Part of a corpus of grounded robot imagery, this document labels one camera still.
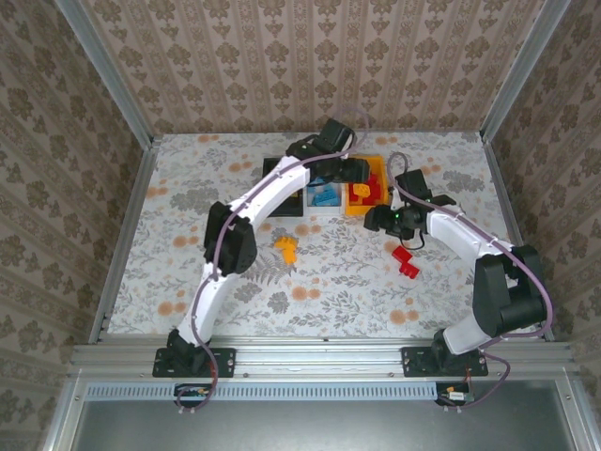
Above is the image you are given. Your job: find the yellow plastic bin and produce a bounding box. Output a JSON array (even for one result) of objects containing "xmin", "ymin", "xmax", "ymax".
[{"xmin": 344, "ymin": 154, "xmax": 391, "ymax": 217}]

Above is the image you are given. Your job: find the white plastic bin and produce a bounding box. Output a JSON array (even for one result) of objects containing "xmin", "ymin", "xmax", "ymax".
[{"xmin": 302, "ymin": 174, "xmax": 344, "ymax": 218}]

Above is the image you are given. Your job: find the black plastic bin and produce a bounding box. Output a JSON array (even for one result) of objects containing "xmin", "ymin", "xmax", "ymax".
[{"xmin": 261, "ymin": 158, "xmax": 305, "ymax": 218}]

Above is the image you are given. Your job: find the small connector board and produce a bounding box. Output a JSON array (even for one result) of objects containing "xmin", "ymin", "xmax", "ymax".
[
  {"xmin": 435, "ymin": 381, "xmax": 474, "ymax": 408},
  {"xmin": 174, "ymin": 382, "xmax": 213, "ymax": 409}
]

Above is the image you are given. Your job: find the grey metal sheet panel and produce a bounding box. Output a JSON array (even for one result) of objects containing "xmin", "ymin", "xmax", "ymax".
[{"xmin": 69, "ymin": 398, "xmax": 588, "ymax": 451}]

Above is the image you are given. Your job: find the black camera cable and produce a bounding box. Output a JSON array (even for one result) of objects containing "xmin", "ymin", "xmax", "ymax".
[{"xmin": 397, "ymin": 232, "xmax": 426, "ymax": 251}]

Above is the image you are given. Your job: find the aluminium side rail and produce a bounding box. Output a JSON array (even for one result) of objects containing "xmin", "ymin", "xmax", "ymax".
[
  {"xmin": 88, "ymin": 135, "xmax": 163, "ymax": 344},
  {"xmin": 481, "ymin": 131, "xmax": 558, "ymax": 342}
]

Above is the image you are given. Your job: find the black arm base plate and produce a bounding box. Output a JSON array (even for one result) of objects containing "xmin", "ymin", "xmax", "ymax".
[
  {"xmin": 152, "ymin": 347, "xmax": 236, "ymax": 379},
  {"xmin": 401, "ymin": 346, "xmax": 489, "ymax": 379}
]

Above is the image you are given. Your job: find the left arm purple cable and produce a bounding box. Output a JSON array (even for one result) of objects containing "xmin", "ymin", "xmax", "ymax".
[{"xmin": 194, "ymin": 106, "xmax": 372, "ymax": 414}]

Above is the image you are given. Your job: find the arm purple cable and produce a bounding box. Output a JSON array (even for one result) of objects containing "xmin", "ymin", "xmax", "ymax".
[
  {"xmin": 194, "ymin": 106, "xmax": 372, "ymax": 414},
  {"xmin": 385, "ymin": 150, "xmax": 558, "ymax": 414}
]

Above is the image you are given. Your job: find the aluminium table edge rail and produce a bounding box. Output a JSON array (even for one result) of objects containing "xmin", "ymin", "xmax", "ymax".
[{"xmin": 69, "ymin": 335, "xmax": 577, "ymax": 381}]

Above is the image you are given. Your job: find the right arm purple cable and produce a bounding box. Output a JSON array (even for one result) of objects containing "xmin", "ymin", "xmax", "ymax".
[{"xmin": 385, "ymin": 150, "xmax": 558, "ymax": 414}]

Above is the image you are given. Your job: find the aluminium corner post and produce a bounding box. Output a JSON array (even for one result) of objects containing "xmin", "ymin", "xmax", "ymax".
[
  {"xmin": 55, "ymin": 0, "xmax": 156, "ymax": 147},
  {"xmin": 481, "ymin": 0, "xmax": 572, "ymax": 142}
]

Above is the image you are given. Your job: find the grey slotted cable duct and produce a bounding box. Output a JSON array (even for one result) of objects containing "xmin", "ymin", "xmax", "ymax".
[{"xmin": 86, "ymin": 381, "xmax": 440, "ymax": 401}]

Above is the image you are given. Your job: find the aluminium lower frame rail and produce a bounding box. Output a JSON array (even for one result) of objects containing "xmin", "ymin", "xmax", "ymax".
[
  {"xmin": 556, "ymin": 375, "xmax": 601, "ymax": 451},
  {"xmin": 41, "ymin": 375, "xmax": 88, "ymax": 451}
]

